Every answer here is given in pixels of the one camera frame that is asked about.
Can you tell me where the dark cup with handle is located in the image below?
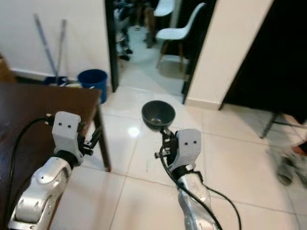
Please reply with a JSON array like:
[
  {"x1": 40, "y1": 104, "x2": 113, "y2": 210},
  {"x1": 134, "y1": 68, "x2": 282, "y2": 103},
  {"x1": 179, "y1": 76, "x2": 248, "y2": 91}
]
[{"x1": 141, "y1": 100, "x2": 177, "y2": 133}]

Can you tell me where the dark wooden table leg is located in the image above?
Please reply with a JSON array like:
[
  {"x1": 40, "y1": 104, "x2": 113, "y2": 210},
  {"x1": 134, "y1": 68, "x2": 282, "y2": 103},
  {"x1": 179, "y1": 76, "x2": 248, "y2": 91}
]
[{"x1": 94, "y1": 102, "x2": 112, "y2": 173}]

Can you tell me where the blue bucket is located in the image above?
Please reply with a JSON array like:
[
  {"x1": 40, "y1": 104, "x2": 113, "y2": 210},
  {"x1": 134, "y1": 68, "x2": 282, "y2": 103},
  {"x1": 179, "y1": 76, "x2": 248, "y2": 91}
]
[{"x1": 78, "y1": 69, "x2": 108, "y2": 104}]

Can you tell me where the grey mop pole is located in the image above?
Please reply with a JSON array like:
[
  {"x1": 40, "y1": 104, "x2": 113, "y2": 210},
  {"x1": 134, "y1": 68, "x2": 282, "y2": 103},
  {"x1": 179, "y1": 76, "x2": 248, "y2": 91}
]
[
  {"x1": 33, "y1": 13, "x2": 59, "y2": 81},
  {"x1": 57, "y1": 19, "x2": 67, "y2": 81}
]

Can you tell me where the black metal furniture leg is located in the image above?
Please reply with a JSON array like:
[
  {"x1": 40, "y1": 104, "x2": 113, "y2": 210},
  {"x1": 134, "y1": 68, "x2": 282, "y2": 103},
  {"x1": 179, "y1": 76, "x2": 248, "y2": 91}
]
[{"x1": 260, "y1": 112, "x2": 307, "y2": 140}]

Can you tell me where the white chair with wooden legs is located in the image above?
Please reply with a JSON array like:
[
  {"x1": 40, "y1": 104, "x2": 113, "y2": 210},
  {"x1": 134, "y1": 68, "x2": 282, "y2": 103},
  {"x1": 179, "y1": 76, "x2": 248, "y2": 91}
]
[
  {"x1": 153, "y1": 0, "x2": 176, "y2": 18},
  {"x1": 155, "y1": 2, "x2": 205, "y2": 69}
]

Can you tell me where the brown cardboard box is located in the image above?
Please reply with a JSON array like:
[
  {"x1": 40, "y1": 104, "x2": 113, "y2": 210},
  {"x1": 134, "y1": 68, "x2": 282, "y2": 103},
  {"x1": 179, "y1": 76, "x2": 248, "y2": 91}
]
[{"x1": 0, "y1": 57, "x2": 16, "y2": 83}]

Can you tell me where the person's grey shoe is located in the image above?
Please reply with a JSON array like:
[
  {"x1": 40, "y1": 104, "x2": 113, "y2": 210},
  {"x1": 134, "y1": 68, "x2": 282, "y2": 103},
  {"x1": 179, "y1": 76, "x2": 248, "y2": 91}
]
[{"x1": 275, "y1": 143, "x2": 307, "y2": 187}]

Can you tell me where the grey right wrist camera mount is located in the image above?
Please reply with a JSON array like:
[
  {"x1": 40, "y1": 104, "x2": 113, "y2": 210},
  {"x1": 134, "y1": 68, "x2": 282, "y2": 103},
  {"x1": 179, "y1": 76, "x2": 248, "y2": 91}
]
[{"x1": 174, "y1": 128, "x2": 202, "y2": 170}]

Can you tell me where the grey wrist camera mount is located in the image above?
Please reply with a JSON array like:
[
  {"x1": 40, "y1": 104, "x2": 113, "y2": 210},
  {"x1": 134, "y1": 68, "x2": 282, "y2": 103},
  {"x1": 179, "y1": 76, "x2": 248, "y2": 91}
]
[
  {"x1": 174, "y1": 128, "x2": 202, "y2": 170},
  {"x1": 51, "y1": 111, "x2": 83, "y2": 166}
]

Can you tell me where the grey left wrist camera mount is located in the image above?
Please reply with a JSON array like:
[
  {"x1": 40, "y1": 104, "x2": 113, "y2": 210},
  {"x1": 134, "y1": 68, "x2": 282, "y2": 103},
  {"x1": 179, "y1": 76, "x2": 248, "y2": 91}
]
[{"x1": 51, "y1": 111, "x2": 83, "y2": 166}]

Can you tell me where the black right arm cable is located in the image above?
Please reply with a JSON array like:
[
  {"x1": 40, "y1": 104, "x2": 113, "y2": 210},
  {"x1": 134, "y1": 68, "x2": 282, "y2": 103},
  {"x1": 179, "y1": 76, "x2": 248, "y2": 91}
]
[{"x1": 161, "y1": 152, "x2": 243, "y2": 230}]

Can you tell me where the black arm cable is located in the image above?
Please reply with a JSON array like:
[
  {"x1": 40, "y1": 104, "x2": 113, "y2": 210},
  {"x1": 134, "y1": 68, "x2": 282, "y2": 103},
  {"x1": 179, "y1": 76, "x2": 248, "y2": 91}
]
[
  {"x1": 5, "y1": 116, "x2": 54, "y2": 230},
  {"x1": 161, "y1": 152, "x2": 243, "y2": 230}
]

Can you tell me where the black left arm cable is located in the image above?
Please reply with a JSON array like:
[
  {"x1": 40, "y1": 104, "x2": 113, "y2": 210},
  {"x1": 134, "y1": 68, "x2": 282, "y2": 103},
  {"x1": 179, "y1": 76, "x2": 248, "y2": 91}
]
[{"x1": 5, "y1": 116, "x2": 54, "y2": 230}]

